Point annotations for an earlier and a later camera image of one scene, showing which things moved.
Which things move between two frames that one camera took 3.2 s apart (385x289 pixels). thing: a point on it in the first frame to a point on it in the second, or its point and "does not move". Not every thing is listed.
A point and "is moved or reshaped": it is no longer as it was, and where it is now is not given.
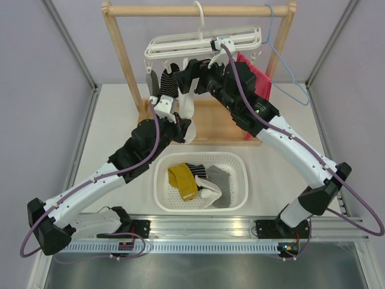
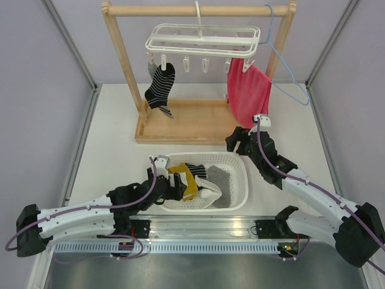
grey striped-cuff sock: (221, 179) does not move
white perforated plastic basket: (168, 198) does not move
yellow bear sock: (181, 176) does not move
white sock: (186, 108) to (171, 203)
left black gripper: (180, 126) to (177, 191)
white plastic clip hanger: (246, 40) is moved or reshaped
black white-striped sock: (199, 170) does not move
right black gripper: (194, 69) to (240, 133)
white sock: (210, 193) does not move
